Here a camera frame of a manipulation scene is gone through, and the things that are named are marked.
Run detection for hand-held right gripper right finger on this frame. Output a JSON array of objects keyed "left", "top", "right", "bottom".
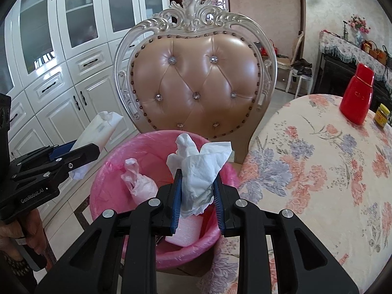
[{"left": 213, "top": 176, "right": 359, "bottom": 294}]

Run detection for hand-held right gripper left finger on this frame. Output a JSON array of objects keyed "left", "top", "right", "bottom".
[{"left": 35, "top": 168, "right": 184, "bottom": 294}]

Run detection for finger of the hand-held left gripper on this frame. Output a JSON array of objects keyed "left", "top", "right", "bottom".
[
  {"left": 12, "top": 143, "right": 101, "bottom": 187},
  {"left": 11, "top": 140, "right": 77, "bottom": 169}
]

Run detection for large white foam block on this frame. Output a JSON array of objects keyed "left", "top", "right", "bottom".
[{"left": 165, "top": 214, "right": 204, "bottom": 247}]

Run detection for white paper packet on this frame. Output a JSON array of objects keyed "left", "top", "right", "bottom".
[{"left": 69, "top": 111, "right": 123, "bottom": 181}]

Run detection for white tissue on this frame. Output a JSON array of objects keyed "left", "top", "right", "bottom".
[{"left": 166, "top": 133, "right": 233, "bottom": 219}]

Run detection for white paper scraps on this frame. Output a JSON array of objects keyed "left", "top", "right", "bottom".
[{"left": 120, "top": 158, "right": 160, "bottom": 205}]

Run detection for pink lined waste bin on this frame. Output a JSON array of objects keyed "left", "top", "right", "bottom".
[{"left": 89, "top": 129, "right": 239, "bottom": 271}]

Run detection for person's left hand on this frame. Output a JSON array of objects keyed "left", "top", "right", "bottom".
[{"left": 0, "top": 211, "right": 47, "bottom": 253}]

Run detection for dark studded cuff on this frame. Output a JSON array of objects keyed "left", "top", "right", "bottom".
[{"left": 0, "top": 251, "right": 33, "bottom": 282}]

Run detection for white glass door cabinet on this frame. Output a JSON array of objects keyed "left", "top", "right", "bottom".
[{"left": 0, "top": 0, "right": 169, "bottom": 221}]

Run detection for floral tablecloth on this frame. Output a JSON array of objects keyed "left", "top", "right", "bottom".
[{"left": 199, "top": 93, "right": 392, "bottom": 294}]

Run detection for beige tufted ornate chair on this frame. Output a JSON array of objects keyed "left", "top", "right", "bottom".
[{"left": 114, "top": 0, "right": 278, "bottom": 164}]

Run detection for red bags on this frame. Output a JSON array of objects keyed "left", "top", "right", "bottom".
[{"left": 260, "top": 46, "right": 281, "bottom": 59}]

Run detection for dark cloth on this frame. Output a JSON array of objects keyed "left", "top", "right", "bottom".
[{"left": 291, "top": 58, "right": 313, "bottom": 75}]

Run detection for black piano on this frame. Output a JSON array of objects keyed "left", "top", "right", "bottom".
[{"left": 312, "top": 53, "right": 392, "bottom": 112}]

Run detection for red thermos flask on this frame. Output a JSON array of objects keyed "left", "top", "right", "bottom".
[{"left": 339, "top": 63, "right": 376, "bottom": 125}]

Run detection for white wooden chair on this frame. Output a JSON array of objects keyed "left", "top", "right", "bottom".
[{"left": 286, "top": 32, "right": 313, "bottom": 94}]

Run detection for yellow lid glass jar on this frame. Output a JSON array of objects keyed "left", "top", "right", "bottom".
[{"left": 374, "top": 103, "right": 391, "bottom": 128}]

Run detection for floral lace piano cover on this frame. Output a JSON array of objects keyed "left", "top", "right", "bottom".
[{"left": 318, "top": 31, "right": 392, "bottom": 86}]

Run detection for flower vase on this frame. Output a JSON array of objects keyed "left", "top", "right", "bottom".
[{"left": 349, "top": 15, "right": 368, "bottom": 48}]

